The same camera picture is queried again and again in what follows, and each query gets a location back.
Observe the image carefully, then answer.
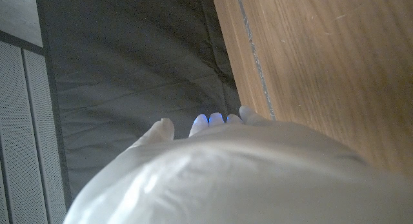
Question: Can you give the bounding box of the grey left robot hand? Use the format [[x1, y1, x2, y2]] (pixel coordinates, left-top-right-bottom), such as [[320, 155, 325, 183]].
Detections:
[[63, 105, 413, 224]]

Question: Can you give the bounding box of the wooden table panel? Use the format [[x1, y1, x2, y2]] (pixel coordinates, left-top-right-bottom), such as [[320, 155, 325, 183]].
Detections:
[[235, 0, 277, 121]]

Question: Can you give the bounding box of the black curtain backdrop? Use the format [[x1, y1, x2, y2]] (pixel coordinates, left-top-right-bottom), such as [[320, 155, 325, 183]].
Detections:
[[34, 0, 242, 202]]

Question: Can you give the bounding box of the white perforated panel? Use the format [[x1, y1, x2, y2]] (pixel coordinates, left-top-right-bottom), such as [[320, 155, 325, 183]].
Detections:
[[0, 39, 67, 224]]

